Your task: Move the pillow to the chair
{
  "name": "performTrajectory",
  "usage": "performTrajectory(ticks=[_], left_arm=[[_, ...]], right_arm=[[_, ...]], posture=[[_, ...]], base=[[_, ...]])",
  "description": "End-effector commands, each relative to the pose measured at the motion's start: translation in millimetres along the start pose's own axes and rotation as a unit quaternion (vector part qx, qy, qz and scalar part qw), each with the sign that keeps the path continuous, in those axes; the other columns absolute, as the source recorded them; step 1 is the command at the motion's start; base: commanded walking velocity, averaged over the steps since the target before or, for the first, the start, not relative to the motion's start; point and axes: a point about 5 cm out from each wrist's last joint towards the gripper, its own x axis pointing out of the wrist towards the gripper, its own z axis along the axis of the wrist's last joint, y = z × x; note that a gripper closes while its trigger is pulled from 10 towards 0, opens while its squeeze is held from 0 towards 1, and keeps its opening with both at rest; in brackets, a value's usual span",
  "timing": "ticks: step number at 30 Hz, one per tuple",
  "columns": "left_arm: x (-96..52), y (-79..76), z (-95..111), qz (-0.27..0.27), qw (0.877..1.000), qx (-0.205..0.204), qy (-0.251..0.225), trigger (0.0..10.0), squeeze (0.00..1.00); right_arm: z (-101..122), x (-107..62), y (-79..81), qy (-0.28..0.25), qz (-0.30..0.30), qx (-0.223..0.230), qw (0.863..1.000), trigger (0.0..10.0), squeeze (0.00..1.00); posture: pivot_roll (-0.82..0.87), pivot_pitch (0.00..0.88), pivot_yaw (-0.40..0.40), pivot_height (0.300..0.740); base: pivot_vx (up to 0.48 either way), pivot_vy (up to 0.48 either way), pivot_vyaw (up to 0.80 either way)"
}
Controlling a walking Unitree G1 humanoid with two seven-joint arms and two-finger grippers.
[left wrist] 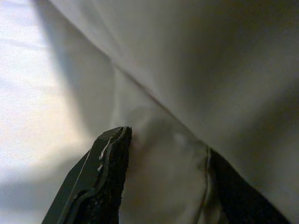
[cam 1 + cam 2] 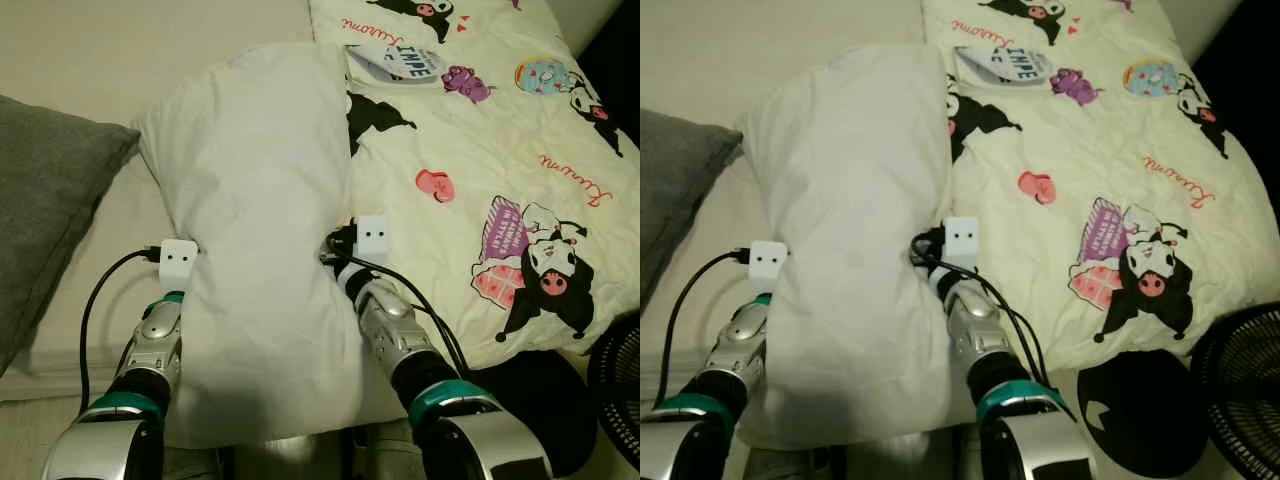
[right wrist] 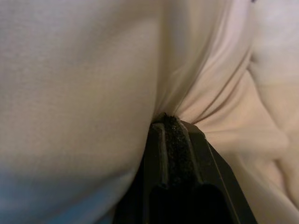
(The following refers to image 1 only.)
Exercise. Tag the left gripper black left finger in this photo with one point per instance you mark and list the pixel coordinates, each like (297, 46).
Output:
(93, 182)

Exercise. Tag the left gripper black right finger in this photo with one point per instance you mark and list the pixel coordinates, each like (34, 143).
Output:
(243, 198)

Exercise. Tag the white pillow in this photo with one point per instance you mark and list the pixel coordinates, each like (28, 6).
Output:
(187, 70)

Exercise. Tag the white bed sheet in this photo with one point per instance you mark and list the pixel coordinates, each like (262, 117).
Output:
(23, 93)

